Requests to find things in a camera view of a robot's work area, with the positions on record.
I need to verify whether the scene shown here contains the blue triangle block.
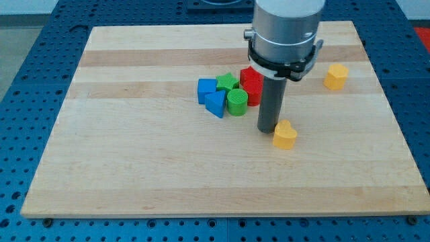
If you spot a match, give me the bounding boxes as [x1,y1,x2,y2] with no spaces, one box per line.
[205,90,226,118]

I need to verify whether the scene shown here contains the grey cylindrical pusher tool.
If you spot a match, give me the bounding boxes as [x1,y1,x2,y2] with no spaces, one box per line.
[257,77,287,134]

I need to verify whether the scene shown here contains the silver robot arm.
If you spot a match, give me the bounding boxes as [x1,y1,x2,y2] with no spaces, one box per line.
[244,0,325,63]

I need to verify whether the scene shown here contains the black tool mounting bracket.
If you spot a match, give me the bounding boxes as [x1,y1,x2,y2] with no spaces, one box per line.
[248,40,324,82]

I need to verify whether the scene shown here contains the blue cube block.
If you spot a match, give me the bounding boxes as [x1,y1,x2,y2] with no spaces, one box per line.
[198,79,218,104]

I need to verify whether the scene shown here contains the yellow hexagon block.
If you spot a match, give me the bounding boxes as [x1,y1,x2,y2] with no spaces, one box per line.
[323,63,349,90]

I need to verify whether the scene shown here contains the yellow heart block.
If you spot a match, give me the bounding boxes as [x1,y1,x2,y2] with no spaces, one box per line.
[272,120,298,150]

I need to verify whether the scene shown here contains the red cylinder block front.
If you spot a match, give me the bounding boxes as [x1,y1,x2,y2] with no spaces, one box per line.
[243,81,263,106]

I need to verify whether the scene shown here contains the wooden board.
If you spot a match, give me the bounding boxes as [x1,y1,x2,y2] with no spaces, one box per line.
[21,21,429,218]

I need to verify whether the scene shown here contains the green cylinder block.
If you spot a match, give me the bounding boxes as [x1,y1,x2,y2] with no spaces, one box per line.
[227,89,248,116]

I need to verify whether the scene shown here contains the green star block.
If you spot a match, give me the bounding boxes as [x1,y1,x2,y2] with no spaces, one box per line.
[216,73,239,93]

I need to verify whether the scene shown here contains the red block rear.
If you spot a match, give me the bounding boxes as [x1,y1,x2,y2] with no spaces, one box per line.
[239,66,263,85]

